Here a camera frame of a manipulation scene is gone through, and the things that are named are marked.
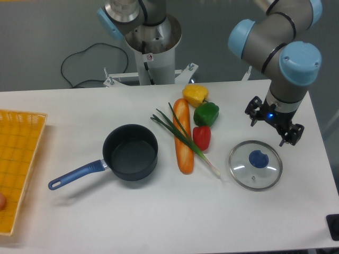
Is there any yellow bell pepper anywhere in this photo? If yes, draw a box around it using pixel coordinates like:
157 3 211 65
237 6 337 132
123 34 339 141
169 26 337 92
182 84 209 108

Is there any orange baguette bread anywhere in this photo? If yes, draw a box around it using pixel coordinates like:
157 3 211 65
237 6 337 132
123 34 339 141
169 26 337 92
173 98 194 175

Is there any glass lid blue knob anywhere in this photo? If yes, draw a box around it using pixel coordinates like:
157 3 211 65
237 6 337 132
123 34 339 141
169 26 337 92
228 140 283 191

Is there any green onion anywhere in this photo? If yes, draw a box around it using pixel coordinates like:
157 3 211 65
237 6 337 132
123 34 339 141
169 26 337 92
150 103 222 179

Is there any red bell pepper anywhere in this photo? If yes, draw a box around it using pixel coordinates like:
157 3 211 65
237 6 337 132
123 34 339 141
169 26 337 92
193 126 211 151

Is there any green bell pepper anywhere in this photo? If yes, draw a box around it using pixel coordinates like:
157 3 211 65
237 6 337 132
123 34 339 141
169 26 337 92
193 102 219 127

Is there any black floor cable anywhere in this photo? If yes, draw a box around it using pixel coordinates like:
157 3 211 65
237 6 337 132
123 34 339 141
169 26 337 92
60 42 129 89

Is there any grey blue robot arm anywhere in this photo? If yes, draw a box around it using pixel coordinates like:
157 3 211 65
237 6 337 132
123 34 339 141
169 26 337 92
97 1 323 145

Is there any yellow woven basket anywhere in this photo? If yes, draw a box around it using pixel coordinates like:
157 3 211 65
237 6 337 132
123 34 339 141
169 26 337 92
1 110 48 236

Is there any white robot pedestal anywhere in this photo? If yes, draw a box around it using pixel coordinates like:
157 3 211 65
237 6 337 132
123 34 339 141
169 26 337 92
102 13 199 87

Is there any black device at table edge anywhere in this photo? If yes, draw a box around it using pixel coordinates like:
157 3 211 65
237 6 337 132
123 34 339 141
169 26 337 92
326 214 339 241

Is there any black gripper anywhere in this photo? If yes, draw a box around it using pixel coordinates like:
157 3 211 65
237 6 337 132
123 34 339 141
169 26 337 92
245 96 305 147

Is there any black saucepan blue handle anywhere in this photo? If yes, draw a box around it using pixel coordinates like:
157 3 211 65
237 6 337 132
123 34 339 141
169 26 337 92
48 124 158 191

